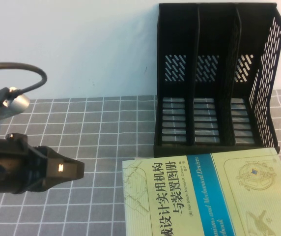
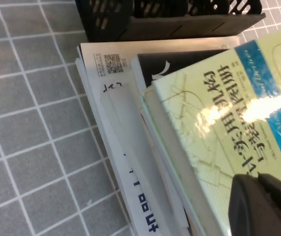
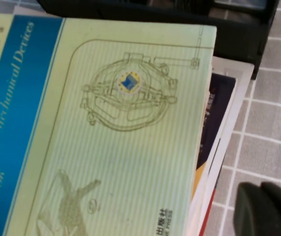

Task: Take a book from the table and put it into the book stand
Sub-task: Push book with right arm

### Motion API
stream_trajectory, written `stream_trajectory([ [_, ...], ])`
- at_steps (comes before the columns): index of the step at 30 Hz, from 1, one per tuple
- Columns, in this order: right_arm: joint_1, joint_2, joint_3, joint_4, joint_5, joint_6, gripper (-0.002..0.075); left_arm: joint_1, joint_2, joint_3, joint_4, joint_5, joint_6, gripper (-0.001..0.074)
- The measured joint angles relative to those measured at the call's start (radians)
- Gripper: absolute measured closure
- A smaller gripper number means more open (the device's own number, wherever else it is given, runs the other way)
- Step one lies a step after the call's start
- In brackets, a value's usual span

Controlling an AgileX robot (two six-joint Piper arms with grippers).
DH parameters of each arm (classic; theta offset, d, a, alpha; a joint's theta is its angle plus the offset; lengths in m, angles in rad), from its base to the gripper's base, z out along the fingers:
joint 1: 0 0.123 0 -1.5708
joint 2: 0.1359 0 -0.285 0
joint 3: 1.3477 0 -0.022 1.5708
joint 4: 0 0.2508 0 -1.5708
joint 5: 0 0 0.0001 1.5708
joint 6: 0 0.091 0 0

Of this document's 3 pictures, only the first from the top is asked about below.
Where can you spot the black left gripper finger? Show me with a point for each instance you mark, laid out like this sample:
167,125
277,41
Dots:
69,169
50,183

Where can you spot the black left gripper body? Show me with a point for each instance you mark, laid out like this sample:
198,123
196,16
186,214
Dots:
12,162

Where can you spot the yellow-green mechanical devices book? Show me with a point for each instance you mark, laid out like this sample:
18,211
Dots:
204,191

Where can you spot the black plastic book stand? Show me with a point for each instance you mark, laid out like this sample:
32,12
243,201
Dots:
204,37

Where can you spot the grey checked tablecloth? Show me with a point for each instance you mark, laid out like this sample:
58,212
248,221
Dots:
93,127

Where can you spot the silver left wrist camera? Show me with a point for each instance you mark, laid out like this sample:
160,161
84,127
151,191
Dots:
17,103

